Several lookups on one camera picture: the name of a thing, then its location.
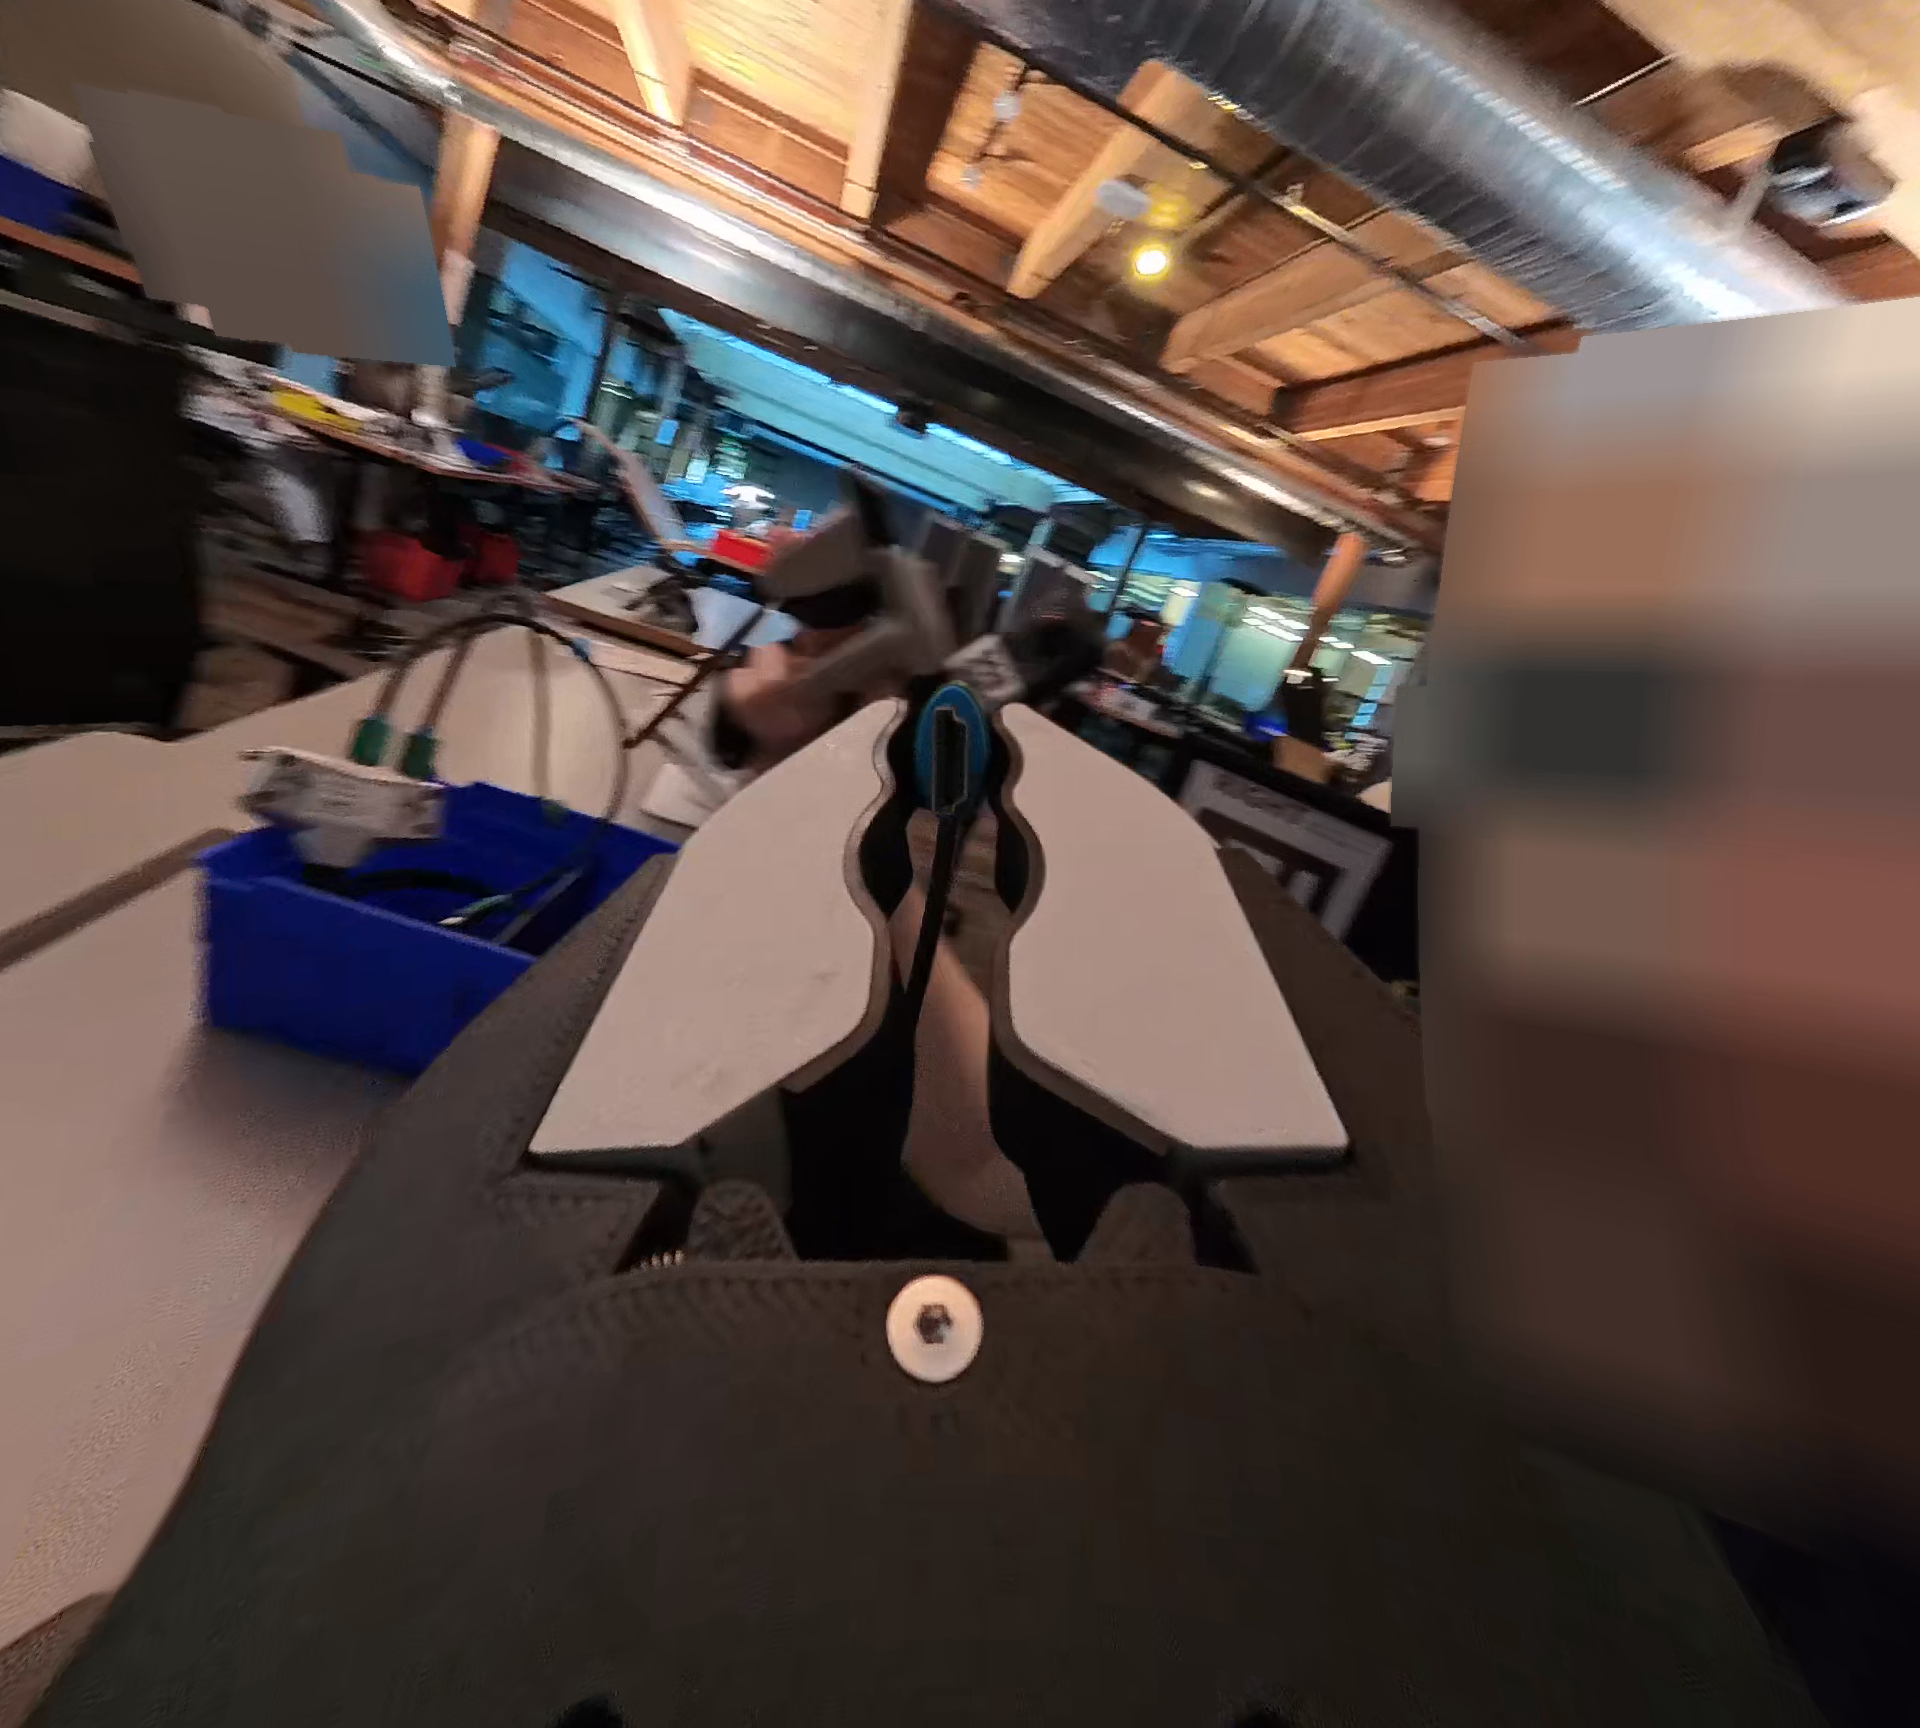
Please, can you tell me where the black office chair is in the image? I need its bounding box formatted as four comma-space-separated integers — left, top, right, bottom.
0, 311, 210, 731

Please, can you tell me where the black braided hdmi cable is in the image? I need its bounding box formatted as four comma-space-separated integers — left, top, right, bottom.
884, 677, 1002, 1169
348, 607, 633, 859
397, 622, 595, 919

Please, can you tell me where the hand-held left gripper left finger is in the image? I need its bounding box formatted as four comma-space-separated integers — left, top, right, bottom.
529, 699, 903, 1262

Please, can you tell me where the red storage bin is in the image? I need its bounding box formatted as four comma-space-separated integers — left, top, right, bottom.
355, 525, 519, 599

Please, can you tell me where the person's right hand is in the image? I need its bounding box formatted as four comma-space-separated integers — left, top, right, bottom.
710, 637, 903, 777

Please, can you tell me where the wooden top desk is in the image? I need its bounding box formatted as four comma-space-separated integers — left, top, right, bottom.
0, 215, 142, 290
269, 408, 601, 505

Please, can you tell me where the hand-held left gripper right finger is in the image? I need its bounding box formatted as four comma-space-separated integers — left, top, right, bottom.
988, 702, 1354, 1262

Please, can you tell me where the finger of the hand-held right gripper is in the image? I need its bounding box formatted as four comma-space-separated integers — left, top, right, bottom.
765, 503, 884, 606

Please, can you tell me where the silver ventilation duct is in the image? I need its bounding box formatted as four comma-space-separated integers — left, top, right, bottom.
769, 0, 1851, 325

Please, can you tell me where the thin black hub cable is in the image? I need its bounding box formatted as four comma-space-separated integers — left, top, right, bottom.
299, 856, 595, 944

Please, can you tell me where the silver hdmi switch hub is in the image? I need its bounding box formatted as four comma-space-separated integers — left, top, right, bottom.
241, 743, 448, 846

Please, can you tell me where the black framed sign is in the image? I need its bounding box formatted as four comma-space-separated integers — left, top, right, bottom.
1176, 760, 1397, 949

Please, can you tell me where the blue storage bin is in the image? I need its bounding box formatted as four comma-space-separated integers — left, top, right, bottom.
0, 159, 84, 242

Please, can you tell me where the blue plastic bin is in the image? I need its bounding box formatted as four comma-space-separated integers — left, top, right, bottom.
199, 781, 680, 1076

